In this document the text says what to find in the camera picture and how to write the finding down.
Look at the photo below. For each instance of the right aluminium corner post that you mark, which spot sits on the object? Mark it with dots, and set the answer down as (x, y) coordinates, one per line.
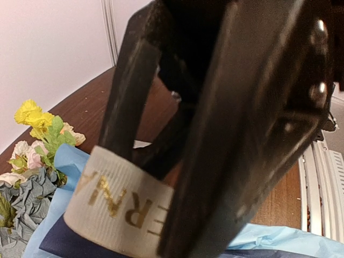
(110, 29)

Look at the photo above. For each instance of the front aluminium rail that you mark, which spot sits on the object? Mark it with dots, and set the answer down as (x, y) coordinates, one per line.
(321, 190)

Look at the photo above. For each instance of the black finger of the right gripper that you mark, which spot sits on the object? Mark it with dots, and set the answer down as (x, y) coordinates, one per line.
(264, 98)
(146, 37)

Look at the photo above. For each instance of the cream printed ribbon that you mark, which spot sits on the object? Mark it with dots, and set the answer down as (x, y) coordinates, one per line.
(118, 206)

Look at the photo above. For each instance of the pink fake flower stem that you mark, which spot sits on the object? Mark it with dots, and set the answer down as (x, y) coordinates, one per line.
(26, 157)

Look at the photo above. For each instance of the blue wrapping paper sheet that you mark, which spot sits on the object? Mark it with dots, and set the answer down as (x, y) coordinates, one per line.
(252, 241)

